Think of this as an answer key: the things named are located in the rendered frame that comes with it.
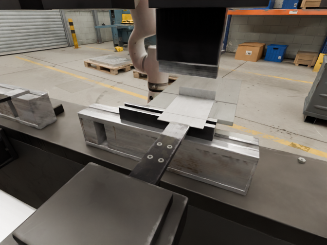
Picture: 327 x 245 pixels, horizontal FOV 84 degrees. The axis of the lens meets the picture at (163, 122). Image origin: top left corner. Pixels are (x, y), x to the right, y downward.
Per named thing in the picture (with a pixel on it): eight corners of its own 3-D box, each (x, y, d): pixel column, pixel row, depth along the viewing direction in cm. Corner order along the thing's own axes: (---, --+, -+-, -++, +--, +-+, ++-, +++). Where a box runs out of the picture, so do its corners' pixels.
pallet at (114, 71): (140, 67, 450) (139, 61, 442) (114, 75, 396) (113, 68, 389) (110, 61, 514) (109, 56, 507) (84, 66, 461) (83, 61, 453)
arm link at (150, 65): (141, 80, 72) (159, 85, 68) (141, 44, 66) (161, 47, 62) (154, 77, 78) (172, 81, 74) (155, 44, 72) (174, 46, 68)
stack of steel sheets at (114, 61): (134, 61, 442) (134, 60, 439) (114, 67, 400) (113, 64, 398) (109, 57, 495) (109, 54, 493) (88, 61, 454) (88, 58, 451)
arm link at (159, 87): (160, 85, 67) (160, 93, 69) (172, 80, 74) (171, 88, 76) (142, 81, 71) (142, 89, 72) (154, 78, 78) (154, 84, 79)
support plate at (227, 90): (241, 83, 54) (242, 79, 53) (232, 126, 33) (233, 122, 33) (183, 76, 60) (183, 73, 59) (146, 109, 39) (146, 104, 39)
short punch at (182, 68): (217, 77, 29) (228, 8, 24) (215, 80, 28) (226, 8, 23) (161, 70, 33) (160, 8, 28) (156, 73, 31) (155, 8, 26)
